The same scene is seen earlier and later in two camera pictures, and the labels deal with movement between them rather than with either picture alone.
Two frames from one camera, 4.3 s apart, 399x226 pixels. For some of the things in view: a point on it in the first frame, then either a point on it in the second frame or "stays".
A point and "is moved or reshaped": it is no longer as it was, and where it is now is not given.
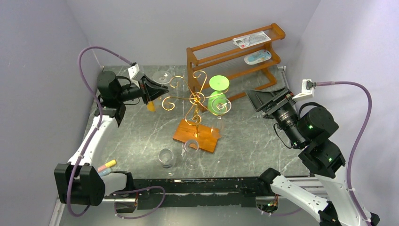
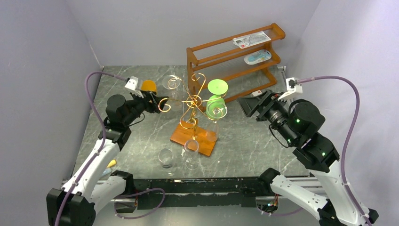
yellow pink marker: [107, 165] stays
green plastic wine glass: [217, 102] is moved or reshaped
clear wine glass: [192, 159] stays
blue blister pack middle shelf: [257, 57] stays
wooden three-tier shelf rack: [236, 63] stays
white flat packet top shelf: [251, 39] stays
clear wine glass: [219, 106] is moved or reshaped
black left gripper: [152, 92] to [157, 103]
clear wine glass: [162, 77] to [172, 82]
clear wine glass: [166, 157] stays
